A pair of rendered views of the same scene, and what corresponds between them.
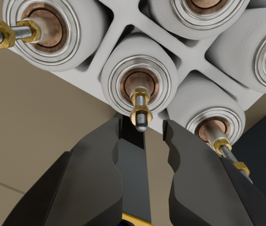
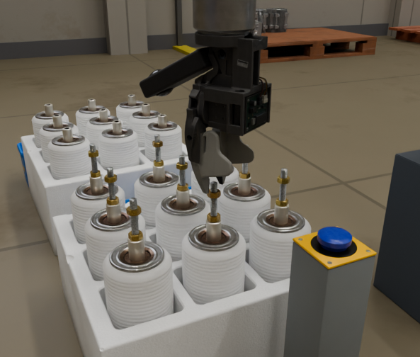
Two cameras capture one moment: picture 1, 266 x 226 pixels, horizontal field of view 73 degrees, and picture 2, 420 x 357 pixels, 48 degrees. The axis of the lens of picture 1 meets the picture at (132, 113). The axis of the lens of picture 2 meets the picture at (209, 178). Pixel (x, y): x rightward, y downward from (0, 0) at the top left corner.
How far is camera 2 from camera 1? 66 cm
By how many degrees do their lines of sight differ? 83
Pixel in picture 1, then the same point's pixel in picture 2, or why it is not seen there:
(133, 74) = (202, 237)
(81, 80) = (189, 314)
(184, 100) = (252, 241)
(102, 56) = (181, 291)
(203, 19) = (197, 207)
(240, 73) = (243, 208)
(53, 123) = not seen: outside the picture
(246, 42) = (224, 204)
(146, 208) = not seen: hidden behind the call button
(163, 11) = (179, 219)
